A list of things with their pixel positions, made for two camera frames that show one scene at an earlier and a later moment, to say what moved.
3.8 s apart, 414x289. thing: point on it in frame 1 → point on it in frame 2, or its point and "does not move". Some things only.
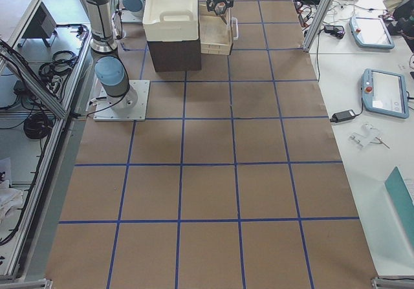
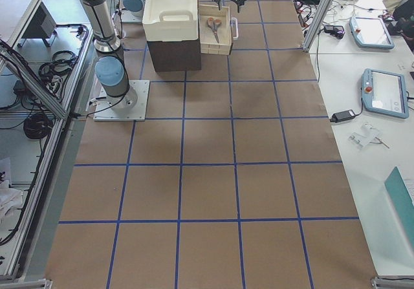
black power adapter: (342, 116) does not move
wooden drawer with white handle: (215, 33) does not move
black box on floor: (41, 25) does not move
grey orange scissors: (220, 9) → (213, 24)
